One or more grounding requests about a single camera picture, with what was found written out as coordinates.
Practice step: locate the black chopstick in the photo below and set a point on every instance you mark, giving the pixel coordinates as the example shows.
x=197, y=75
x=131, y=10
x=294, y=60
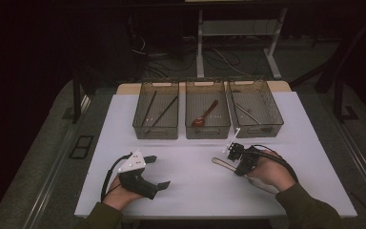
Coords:
x=163, y=112

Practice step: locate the smoky clear plastic bin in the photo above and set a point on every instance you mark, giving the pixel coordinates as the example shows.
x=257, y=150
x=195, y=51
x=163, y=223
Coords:
x=260, y=108
x=155, y=120
x=213, y=124

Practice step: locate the aluminium rail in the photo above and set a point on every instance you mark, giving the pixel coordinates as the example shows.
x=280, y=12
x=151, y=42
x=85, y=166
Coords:
x=49, y=184
x=362, y=160

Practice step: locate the white metal stand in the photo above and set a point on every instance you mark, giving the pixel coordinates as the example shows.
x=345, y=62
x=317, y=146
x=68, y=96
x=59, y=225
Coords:
x=200, y=47

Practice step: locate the person's right hand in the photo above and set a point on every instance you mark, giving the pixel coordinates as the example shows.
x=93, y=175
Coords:
x=273, y=171

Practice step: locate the person's left hand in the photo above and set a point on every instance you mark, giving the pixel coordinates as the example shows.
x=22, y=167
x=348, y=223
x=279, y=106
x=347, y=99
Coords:
x=117, y=197

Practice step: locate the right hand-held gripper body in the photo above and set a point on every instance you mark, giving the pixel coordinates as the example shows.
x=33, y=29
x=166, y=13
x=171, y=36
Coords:
x=248, y=156

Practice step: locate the metal fork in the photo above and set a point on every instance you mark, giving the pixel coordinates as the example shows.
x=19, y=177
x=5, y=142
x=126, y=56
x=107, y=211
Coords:
x=248, y=114

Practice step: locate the brown wooden spoon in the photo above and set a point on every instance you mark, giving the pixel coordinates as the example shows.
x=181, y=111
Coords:
x=198, y=121

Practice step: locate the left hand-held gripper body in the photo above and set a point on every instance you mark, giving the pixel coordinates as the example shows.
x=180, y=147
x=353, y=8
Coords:
x=136, y=183

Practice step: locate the light wooden board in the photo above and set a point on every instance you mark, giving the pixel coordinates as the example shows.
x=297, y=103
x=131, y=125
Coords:
x=127, y=89

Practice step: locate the dark metal stand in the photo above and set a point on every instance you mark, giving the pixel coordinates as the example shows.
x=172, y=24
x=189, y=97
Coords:
x=338, y=101
x=75, y=101

